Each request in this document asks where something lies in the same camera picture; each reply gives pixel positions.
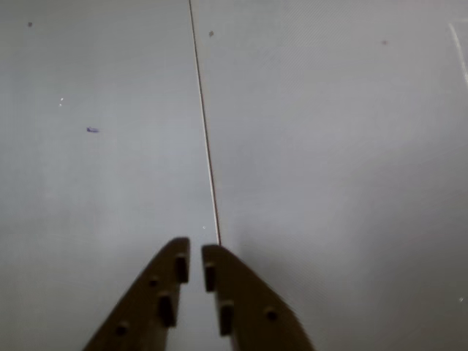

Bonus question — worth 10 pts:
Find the dark gray rubber mat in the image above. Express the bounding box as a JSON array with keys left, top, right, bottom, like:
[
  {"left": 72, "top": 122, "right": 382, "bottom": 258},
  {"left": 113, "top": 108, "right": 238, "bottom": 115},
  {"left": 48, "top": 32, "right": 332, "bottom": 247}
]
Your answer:
[
  {"left": 189, "top": 0, "right": 468, "bottom": 351},
  {"left": 0, "top": 0, "right": 222, "bottom": 351}
]

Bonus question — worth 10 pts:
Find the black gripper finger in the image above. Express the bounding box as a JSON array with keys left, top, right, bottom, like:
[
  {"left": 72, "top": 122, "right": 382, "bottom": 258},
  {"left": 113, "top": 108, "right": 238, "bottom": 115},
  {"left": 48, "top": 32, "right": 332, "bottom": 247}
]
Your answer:
[
  {"left": 83, "top": 237, "right": 191, "bottom": 351},
  {"left": 201, "top": 244, "right": 317, "bottom": 351}
]

